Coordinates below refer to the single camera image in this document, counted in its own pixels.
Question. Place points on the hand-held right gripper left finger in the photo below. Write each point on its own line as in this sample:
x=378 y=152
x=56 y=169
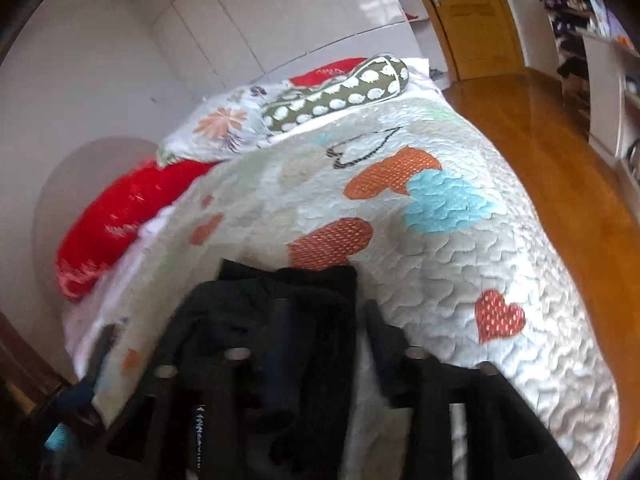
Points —
x=285 y=350

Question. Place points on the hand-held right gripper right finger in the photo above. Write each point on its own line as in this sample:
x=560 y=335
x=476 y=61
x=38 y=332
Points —
x=382 y=350

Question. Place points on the black pants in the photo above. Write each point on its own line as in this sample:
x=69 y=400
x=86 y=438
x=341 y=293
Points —
x=320 y=300

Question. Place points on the quilted heart-print bedspread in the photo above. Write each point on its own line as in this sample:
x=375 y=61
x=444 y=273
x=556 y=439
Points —
x=440 y=260

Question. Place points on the black smartphone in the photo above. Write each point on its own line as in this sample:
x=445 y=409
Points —
x=102 y=347

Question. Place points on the red patterned pillow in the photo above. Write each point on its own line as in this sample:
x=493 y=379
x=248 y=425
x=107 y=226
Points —
x=115 y=220
x=325 y=72

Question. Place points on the white floral pillow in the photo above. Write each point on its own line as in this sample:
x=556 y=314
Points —
x=220 y=125

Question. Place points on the green bolster with white print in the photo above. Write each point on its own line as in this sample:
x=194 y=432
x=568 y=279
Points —
x=330 y=95

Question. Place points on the white shelf unit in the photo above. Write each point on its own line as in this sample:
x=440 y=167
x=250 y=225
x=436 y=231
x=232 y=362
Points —
x=610 y=95
x=570 y=20

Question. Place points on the white glossy wardrobe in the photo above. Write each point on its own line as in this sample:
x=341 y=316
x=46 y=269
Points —
x=280 y=5

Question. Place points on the wooden door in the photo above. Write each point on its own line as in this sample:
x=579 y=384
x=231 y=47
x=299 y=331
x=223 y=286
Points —
x=470 y=15

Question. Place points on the dark wooden bed frame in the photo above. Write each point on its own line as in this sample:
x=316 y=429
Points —
x=25 y=360

